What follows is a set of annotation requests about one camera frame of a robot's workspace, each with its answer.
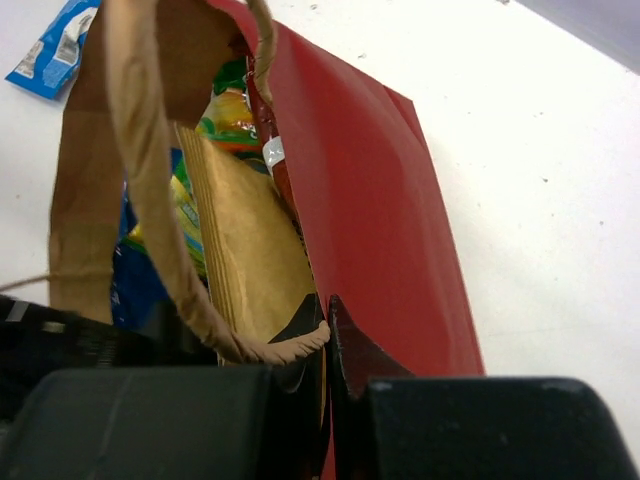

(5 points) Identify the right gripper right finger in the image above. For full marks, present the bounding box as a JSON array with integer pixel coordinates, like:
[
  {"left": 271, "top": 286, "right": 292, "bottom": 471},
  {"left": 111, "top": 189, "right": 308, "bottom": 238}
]
[{"left": 328, "top": 296, "right": 639, "bottom": 479}]

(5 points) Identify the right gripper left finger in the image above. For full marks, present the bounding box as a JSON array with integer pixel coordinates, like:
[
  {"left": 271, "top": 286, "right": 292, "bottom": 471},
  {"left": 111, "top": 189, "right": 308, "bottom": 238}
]
[{"left": 0, "top": 292, "right": 331, "bottom": 480}]

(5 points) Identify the tan chips bag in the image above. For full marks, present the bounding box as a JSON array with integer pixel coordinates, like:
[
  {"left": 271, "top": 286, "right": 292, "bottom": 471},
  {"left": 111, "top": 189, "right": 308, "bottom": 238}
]
[{"left": 176, "top": 127, "right": 316, "bottom": 342}]

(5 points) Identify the blue Doritos bag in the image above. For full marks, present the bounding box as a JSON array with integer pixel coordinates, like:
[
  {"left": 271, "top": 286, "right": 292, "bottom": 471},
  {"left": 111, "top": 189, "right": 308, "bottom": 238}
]
[{"left": 109, "top": 147, "right": 186, "bottom": 331}]

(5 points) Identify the red brown paper bag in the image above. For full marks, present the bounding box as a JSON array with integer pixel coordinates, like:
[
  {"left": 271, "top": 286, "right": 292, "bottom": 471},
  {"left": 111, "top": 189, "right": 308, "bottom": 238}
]
[{"left": 49, "top": 13, "right": 484, "bottom": 376}]

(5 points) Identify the green yellow snack packet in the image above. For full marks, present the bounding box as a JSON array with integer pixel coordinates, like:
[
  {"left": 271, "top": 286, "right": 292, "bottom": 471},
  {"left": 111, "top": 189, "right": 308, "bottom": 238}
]
[{"left": 171, "top": 56, "right": 267, "bottom": 279}]

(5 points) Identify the small blue white snack packet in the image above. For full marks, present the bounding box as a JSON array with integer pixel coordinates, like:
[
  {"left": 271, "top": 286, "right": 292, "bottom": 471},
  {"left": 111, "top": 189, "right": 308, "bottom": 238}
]
[{"left": 5, "top": 0, "right": 101, "bottom": 100}]

